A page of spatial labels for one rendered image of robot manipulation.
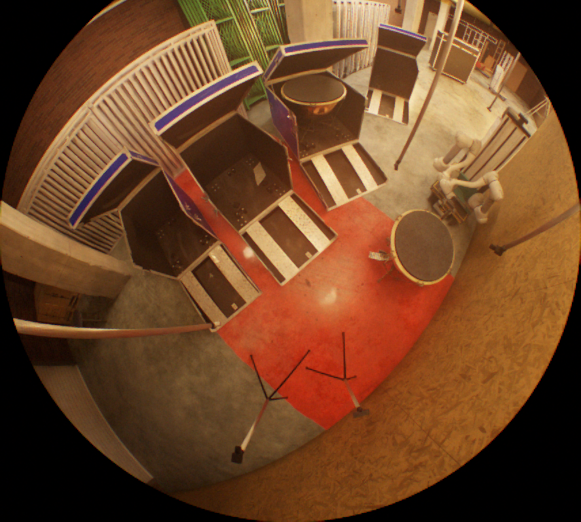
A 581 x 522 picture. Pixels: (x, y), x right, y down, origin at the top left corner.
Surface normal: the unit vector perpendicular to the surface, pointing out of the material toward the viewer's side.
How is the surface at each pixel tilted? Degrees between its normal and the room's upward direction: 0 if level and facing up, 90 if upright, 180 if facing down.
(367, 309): 0
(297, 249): 1
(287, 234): 1
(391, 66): 90
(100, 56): 90
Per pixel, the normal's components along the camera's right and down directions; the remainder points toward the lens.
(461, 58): -0.25, 0.91
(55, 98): 0.71, 0.63
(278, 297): -0.09, -0.35
